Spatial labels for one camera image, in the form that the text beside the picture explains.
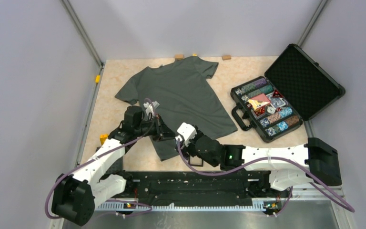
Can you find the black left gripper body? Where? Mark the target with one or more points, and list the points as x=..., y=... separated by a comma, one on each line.
x=147, y=128

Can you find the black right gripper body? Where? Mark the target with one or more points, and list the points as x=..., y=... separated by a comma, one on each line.
x=192, y=151

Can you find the dark grey t-shirt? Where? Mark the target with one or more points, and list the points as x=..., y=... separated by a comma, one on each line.
x=184, y=95

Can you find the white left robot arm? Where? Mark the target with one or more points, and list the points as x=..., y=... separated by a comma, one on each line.
x=76, y=194

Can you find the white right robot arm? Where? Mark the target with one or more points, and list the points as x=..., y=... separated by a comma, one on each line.
x=315, y=161

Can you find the black square brooch stand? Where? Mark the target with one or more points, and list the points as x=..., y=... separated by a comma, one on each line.
x=195, y=161

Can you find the yellow triangular wedge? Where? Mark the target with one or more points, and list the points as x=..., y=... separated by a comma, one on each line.
x=103, y=138

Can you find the black perforated block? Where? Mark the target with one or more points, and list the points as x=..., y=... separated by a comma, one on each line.
x=118, y=165

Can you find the tan wooden block left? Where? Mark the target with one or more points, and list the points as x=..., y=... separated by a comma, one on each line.
x=179, y=57

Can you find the tan wooden block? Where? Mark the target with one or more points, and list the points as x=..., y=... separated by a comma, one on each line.
x=179, y=57
x=226, y=57

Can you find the tan wooden block right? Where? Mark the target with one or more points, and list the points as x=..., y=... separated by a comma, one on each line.
x=226, y=57

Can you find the black poker chip case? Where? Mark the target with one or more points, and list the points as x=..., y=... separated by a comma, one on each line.
x=292, y=90

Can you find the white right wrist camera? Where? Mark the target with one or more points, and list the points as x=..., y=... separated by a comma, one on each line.
x=185, y=133

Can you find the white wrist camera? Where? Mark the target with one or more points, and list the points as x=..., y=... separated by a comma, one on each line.
x=150, y=108
x=185, y=133

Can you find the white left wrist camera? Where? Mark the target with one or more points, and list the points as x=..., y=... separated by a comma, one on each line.
x=150, y=108

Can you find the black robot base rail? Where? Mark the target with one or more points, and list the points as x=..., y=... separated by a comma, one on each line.
x=189, y=189

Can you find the yellow wall bracket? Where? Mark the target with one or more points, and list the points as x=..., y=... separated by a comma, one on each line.
x=97, y=79

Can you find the white slotted cable duct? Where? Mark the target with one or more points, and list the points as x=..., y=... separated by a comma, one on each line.
x=257, y=205

